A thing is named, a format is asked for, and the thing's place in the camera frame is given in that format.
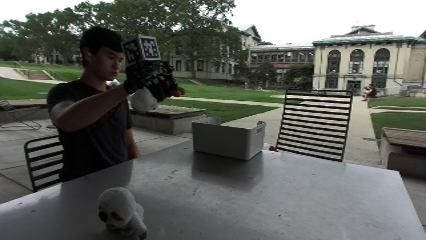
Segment beige building with arched windows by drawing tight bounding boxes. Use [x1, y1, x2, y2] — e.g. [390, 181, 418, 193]
[312, 24, 426, 96]

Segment metal folding lounge chair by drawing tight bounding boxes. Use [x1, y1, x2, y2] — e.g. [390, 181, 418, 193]
[0, 98, 44, 131]

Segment white marker cube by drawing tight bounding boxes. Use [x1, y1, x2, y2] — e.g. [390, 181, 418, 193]
[121, 34, 163, 67]

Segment white plastic storage bin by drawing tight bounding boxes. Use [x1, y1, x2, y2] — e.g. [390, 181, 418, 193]
[191, 116, 268, 161]

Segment white fluffy soft toy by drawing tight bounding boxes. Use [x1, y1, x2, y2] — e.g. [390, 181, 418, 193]
[96, 186, 149, 240]

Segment the person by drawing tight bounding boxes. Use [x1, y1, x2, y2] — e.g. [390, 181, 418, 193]
[46, 25, 144, 183]

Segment black slatted metal chair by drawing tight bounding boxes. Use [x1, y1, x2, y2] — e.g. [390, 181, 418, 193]
[276, 88, 354, 163]
[23, 134, 66, 193]

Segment concrete bench with wooden top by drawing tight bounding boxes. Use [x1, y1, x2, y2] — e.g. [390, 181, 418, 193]
[380, 126, 426, 179]
[129, 104, 208, 136]

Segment white soft toy duck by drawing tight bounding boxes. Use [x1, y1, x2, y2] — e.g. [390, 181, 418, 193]
[129, 84, 187, 113]

